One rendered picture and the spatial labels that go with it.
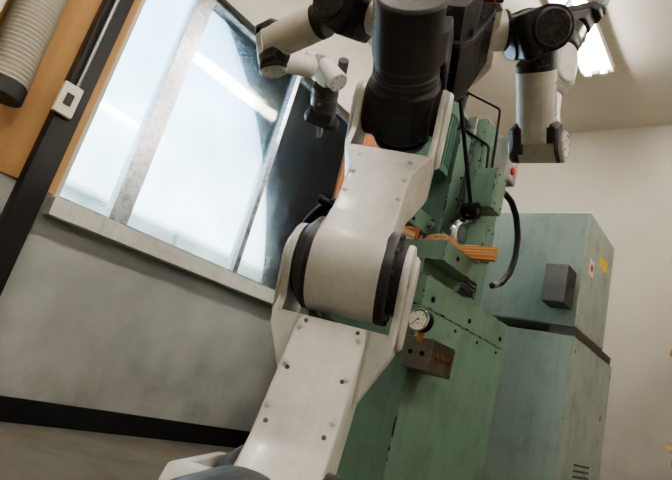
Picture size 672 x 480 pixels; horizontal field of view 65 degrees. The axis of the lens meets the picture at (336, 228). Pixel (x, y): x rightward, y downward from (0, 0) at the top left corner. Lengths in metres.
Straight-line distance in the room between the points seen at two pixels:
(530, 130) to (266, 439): 0.93
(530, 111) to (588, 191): 2.89
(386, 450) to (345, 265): 0.78
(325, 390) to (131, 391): 1.99
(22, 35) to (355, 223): 1.68
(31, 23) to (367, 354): 1.83
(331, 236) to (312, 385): 0.21
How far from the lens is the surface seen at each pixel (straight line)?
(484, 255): 1.59
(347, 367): 0.72
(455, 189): 1.90
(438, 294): 1.52
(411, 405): 1.47
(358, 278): 0.73
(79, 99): 2.35
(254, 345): 3.01
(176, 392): 2.77
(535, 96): 1.30
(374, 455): 1.45
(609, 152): 4.29
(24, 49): 2.23
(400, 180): 0.86
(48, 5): 2.30
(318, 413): 0.69
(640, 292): 3.84
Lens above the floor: 0.45
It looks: 16 degrees up
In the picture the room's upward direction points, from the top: 16 degrees clockwise
